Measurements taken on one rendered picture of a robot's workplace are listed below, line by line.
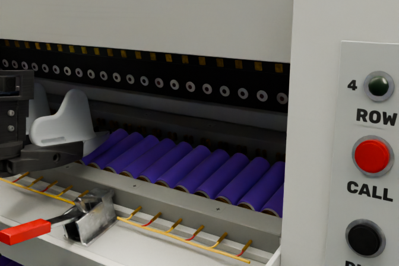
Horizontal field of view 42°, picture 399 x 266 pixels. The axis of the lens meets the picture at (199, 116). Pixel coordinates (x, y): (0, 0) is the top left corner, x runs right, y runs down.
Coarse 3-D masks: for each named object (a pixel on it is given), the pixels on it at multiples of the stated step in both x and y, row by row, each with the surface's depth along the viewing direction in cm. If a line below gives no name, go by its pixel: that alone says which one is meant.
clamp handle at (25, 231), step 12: (84, 204) 41; (60, 216) 40; (72, 216) 40; (12, 228) 36; (24, 228) 37; (36, 228) 37; (48, 228) 38; (0, 240) 36; (12, 240) 35; (24, 240) 36
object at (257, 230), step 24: (72, 168) 47; (96, 168) 47; (120, 192) 43; (144, 192) 42; (168, 192) 41; (168, 216) 41; (192, 216) 39; (216, 216) 38; (240, 216) 37; (264, 216) 37; (240, 240) 37; (264, 240) 36
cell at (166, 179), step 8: (192, 152) 48; (200, 152) 48; (208, 152) 48; (184, 160) 46; (192, 160) 47; (200, 160) 47; (176, 168) 45; (184, 168) 46; (192, 168) 46; (160, 176) 45; (168, 176) 44; (176, 176) 45; (184, 176) 45; (168, 184) 44
